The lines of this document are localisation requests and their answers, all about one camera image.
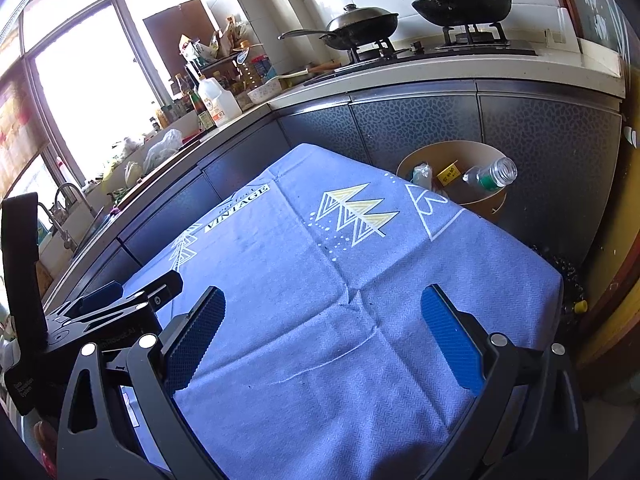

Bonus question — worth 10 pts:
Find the white patterned dish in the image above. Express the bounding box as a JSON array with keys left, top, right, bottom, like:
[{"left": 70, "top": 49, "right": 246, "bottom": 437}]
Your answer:
[{"left": 247, "top": 77, "right": 296, "bottom": 106}]

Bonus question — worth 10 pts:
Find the black wok with lid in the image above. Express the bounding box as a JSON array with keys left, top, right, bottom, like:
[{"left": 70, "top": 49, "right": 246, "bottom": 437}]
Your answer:
[{"left": 278, "top": 4, "right": 400, "bottom": 51}]

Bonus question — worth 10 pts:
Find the beige round waste bin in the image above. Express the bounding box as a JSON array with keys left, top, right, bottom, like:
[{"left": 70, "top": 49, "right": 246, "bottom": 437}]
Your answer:
[{"left": 396, "top": 141, "right": 508, "bottom": 223}]

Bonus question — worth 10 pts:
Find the wooden handled utensil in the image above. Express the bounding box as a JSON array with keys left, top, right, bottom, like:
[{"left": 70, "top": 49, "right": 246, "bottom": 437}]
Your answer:
[{"left": 277, "top": 62, "right": 341, "bottom": 81}]

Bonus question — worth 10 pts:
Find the metal faucet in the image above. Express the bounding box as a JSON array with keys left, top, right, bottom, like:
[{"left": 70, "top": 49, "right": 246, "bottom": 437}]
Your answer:
[{"left": 52, "top": 183, "right": 98, "bottom": 251}]

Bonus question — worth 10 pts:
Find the white plastic jug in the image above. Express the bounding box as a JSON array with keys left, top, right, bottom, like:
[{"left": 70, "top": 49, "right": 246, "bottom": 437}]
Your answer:
[{"left": 197, "top": 76, "right": 242, "bottom": 128}]

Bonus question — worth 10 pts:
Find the dark sauce bottle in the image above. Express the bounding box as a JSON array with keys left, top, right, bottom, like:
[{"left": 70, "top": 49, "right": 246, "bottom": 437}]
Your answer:
[{"left": 189, "top": 89, "right": 216, "bottom": 133}]

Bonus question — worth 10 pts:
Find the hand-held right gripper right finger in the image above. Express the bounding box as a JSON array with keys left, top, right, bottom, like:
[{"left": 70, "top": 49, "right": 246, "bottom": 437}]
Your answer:
[{"left": 421, "top": 284, "right": 588, "bottom": 480}]

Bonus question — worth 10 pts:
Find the blue printed tablecloth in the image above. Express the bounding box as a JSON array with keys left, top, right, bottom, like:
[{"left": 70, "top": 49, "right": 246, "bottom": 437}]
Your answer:
[{"left": 122, "top": 142, "right": 565, "bottom": 480}]

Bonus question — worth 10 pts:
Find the kitchen window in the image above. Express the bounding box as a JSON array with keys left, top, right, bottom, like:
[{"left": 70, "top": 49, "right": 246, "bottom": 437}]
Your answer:
[{"left": 0, "top": 0, "right": 201, "bottom": 196}]

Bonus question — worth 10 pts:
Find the translucent plastic bag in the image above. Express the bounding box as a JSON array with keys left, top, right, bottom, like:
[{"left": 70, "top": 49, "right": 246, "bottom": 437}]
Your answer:
[{"left": 144, "top": 129, "right": 183, "bottom": 173}]

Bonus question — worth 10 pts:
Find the clear plastic bottle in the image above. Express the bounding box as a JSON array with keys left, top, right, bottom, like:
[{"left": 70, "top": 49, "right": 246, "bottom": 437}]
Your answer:
[{"left": 462, "top": 156, "right": 518, "bottom": 192}]

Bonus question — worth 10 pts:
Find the dark kitchen cabinet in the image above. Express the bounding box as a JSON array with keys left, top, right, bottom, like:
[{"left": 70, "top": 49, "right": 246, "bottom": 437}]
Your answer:
[{"left": 42, "top": 80, "right": 623, "bottom": 311}]

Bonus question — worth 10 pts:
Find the black gas stove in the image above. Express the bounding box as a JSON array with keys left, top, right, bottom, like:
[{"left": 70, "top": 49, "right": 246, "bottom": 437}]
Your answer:
[{"left": 303, "top": 22, "right": 538, "bottom": 86}]

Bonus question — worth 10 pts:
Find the yellow label packet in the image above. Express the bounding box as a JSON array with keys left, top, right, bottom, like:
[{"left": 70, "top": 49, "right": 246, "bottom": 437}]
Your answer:
[{"left": 436, "top": 160, "right": 462, "bottom": 186}]

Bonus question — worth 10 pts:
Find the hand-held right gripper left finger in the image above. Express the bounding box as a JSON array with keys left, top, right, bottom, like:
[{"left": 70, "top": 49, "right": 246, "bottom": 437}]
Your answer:
[{"left": 56, "top": 285, "right": 227, "bottom": 480}]

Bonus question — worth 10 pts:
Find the clear plastic bag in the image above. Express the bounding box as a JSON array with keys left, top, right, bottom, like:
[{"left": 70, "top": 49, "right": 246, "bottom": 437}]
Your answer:
[{"left": 411, "top": 162, "right": 433, "bottom": 190}]

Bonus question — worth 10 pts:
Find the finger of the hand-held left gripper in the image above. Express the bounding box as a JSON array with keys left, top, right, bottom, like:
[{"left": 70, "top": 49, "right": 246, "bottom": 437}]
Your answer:
[
  {"left": 80, "top": 269, "right": 184, "bottom": 317},
  {"left": 45, "top": 300, "right": 151, "bottom": 333}
]

